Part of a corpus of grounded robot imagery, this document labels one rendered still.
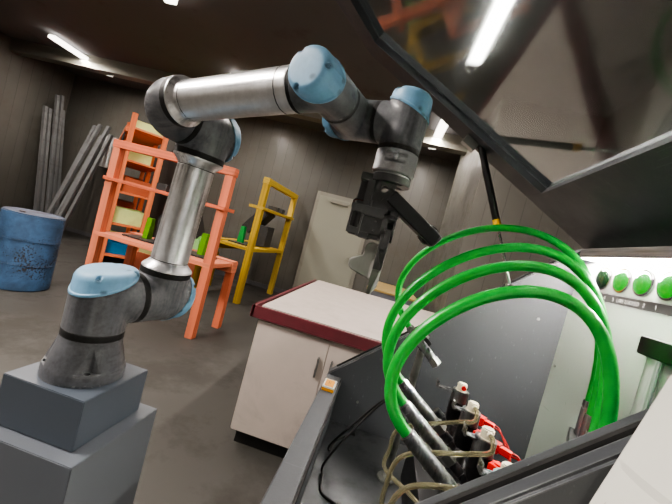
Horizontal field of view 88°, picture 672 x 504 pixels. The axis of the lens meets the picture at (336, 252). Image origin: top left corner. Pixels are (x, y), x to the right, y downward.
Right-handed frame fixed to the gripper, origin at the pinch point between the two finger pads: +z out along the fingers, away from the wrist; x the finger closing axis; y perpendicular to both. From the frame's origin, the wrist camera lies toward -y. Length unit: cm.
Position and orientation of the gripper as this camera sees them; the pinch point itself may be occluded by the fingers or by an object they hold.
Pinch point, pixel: (373, 288)
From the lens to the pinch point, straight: 63.4
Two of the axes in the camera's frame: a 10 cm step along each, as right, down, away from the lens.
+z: -2.6, 9.7, 0.3
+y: -9.5, -2.6, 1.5
